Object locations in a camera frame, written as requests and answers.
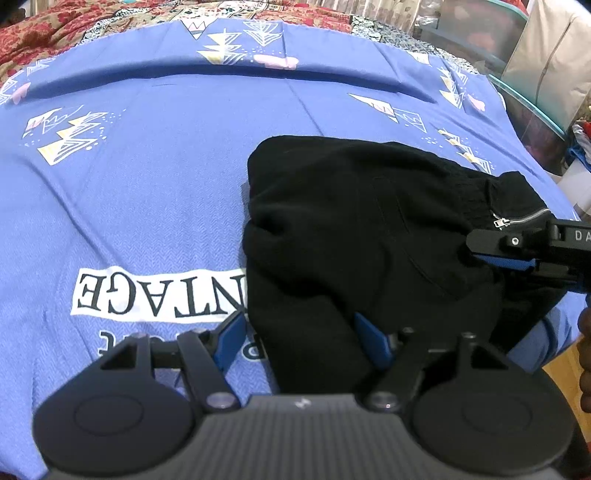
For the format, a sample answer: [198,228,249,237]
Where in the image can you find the beige cushion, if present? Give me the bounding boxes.
[501,0,591,127]

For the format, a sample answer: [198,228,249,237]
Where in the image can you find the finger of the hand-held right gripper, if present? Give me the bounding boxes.
[465,220,551,274]
[531,259,591,293]

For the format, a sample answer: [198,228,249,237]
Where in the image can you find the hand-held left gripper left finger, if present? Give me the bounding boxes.
[99,311,246,413]

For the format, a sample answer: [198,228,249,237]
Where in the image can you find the blue printed bedsheet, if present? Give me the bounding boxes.
[0,18,587,480]

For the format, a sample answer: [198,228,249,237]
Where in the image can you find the red floral quilt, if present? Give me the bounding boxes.
[0,0,481,93]

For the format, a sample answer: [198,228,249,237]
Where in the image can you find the person's right hand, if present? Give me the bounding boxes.
[577,305,591,393]

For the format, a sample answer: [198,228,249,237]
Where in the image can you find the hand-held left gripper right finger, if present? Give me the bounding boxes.
[355,313,509,413]

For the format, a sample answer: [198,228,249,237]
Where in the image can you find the black pants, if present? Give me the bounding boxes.
[240,135,578,395]

